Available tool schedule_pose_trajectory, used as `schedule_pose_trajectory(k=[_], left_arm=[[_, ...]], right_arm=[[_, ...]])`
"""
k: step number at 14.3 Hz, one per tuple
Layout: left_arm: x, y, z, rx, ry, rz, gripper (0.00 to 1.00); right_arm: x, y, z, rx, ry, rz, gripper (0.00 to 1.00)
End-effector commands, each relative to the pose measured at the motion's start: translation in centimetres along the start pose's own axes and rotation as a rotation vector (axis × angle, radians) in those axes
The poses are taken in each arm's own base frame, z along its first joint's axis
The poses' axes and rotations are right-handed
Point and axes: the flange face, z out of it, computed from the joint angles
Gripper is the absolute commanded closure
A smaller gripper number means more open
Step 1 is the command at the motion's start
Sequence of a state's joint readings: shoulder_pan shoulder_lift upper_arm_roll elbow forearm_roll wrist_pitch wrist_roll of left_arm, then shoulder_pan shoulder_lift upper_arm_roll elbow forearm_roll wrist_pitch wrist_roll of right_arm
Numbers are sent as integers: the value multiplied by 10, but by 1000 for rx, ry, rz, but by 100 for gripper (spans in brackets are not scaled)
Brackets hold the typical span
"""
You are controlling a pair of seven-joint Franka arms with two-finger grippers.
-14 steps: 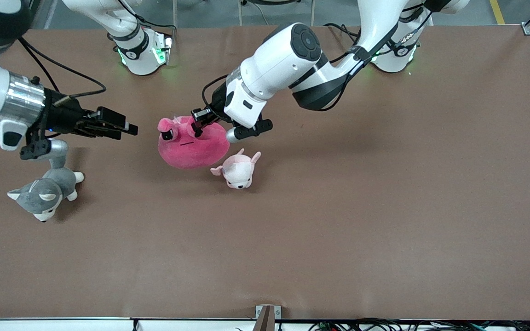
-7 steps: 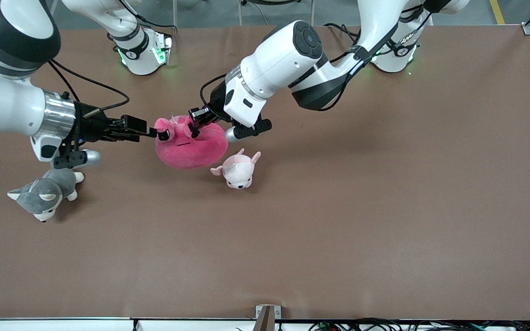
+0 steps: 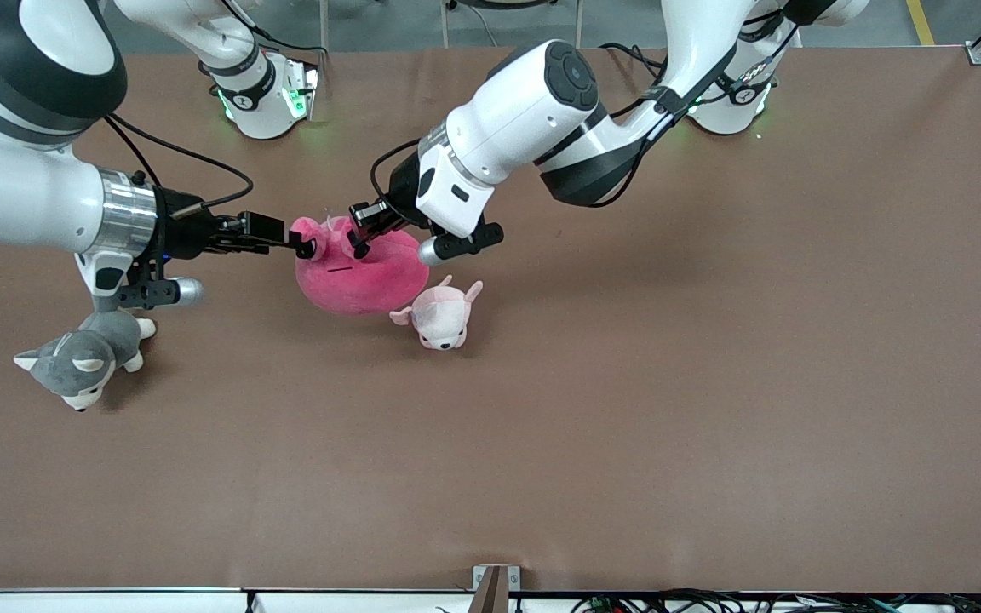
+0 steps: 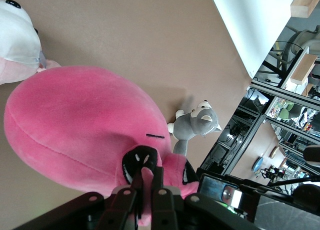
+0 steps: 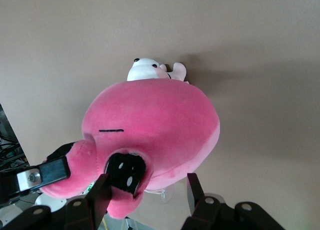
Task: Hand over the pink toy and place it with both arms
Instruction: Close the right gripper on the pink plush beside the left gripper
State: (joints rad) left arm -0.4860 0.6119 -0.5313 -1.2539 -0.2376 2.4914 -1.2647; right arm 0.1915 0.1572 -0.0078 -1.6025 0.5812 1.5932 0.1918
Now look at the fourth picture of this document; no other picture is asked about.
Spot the grey office chair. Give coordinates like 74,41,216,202
272,26,320,73

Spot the black framed glass partition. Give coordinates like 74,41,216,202
197,77,320,180

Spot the white table edge panel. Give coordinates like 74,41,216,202
208,0,301,79

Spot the blue plate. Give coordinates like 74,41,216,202
251,156,265,172

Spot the brown background table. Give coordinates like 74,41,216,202
246,121,287,183

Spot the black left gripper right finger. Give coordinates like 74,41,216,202
149,166,185,230

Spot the pink round plush toy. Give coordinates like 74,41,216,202
3,66,201,227

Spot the light wooden block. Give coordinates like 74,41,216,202
289,0,320,18

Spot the light wooden board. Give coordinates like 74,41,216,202
289,53,319,86

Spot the pale pink dog plush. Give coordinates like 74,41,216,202
0,0,62,85

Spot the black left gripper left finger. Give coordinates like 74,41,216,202
99,167,145,230

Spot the green chair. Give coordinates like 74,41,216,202
278,107,296,121

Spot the grey husky plush toy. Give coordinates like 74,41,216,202
166,99,223,156

